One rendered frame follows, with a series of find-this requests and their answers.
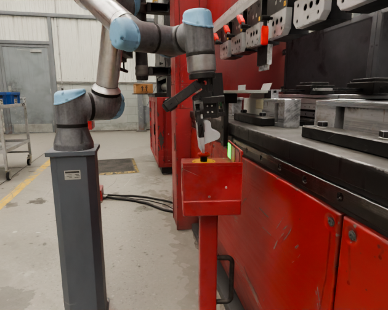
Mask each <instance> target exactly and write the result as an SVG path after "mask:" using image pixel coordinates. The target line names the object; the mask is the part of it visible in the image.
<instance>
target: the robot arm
mask: <svg viewBox="0 0 388 310"><path fill-rule="evenodd" d="M74 1H75V2H76V3H77V5H79V6H80V7H81V8H82V9H84V10H88V11H89V12H90V13H91V14H92V15H93V16H94V17H95V18H96V19H97V20H98V21H99V22H100V23H101V24H102V30H101V37H100V49H99V60H98V67H97V79H96V83H95V84H93V85H92V88H91V92H86V90H85V89H71V90H61V91H58V92H56V93H55V94H54V106H55V119H56V126H57V131H56V134H55V138H54V143H53V147H54V150H56V151H82V150H87V149H91V148H93V147H94V141H93V139H92V137H91V134H90V132H89V129H88V121H101V120H108V121H109V120H112V119H117V118H119V117H120V116H121V115H122V114H123V111H124V107H125V102H124V96H123V94H122V93H121V90H120V89H119V87H118V81H119V73H120V68H121V59H122V54H123V50H124V51H126V52H144V53H151V54H160V55H161V56H162V57H165V58H172V57H176V56H178V55H182V54H186V58H187V71H188V73H190V74H189V75H188V76H189V80H194V79H197V80H195V81H193V82H192V83H191V84H190V85H188V86H187V87H186V88H184V89H183V90H181V91H180V92H179V93H177V94H175V95H174V96H173V97H169V98H166V99H165V101H164V102H163V104H162V107H163V108H164V110H165V112H169V111H170V112H171V111H174V110H175V109H176V108H177V105H178V104H180V103H182V102H183V101H184V100H186V99H187V98H188V97H189V96H191V95H193V94H194V93H195V92H197V91H198V90H200V89H201V90H200V91H199V92H198V93H196V94H195V95H194V96H192V100H193V101H192V102H193V115H194V118H195V124H196V134H197V140H198V147H199V149H200V150H201V152H202V153H204V145H205V144H207V143H210V142H212V141H215V140H218V139H219V138H220V133H219V132H218V131H217V130H215V129H212V128H211V123H210V121H209V120H207V119H203V118H208V117H210V118H218V117H221V116H226V108H225V96H224V88H223V78H222V73H216V72H214V71H215V70H216V56H215V48H214V31H213V28H214V26H213V23H212V13H211V11H210V10H208V9H205V8H194V9H189V10H186V11H185V12H184V13H183V20H182V22H183V23H182V24H180V25H177V26H166V25H160V24H156V23H149V22H143V21H141V20H139V19H138V18H137V17H135V16H136V15H137V14H138V12H139V10H140V0H74ZM204 81H206V82H207V84H206V85H205V82H204ZM222 101H223V102H224V112H223V109H222Z"/></svg>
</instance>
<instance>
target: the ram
mask: <svg viewBox="0 0 388 310"><path fill-rule="evenodd" d="M237 1H238V0H207V9H208V10H210V11H211V13H212V23H214V22H215V21H216V20H217V19H218V18H219V17H221V16H222V15H223V14H224V13H225V12H226V11H228V10H229V8H231V7H232V6H233V5H234V4H235V3H236V2H237ZM256 1H257V0H247V1H246V2H245V3H244V4H243V5H241V6H240V7H239V8H237V10H236V11H234V12H233V13H232V14H230V15H229V16H228V17H227V18H226V19H225V20H223V21H222V22H221V23H219V24H218V25H217V26H216V27H215V28H214V29H213V31H214V33H217V35H218V37H219V39H220V32H221V28H222V27H223V26H224V25H226V24H227V23H228V22H232V20H233V19H234V18H235V17H236V16H237V15H239V14H240V13H242V12H243V11H248V7H249V6H251V5H252V4H254V3H255V2H256Z"/></svg>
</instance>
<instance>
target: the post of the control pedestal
mask: <svg viewBox="0 0 388 310"><path fill-rule="evenodd" d="M217 224H218V216H199V260H198V310H216V296H217Z"/></svg>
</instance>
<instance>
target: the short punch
mask: <svg viewBox="0 0 388 310"><path fill-rule="evenodd" d="M272 47H273V44H267V45H266V46H261V47H258V48H257V66H258V67H259V71H265V70H269V65H271V64H272Z"/></svg>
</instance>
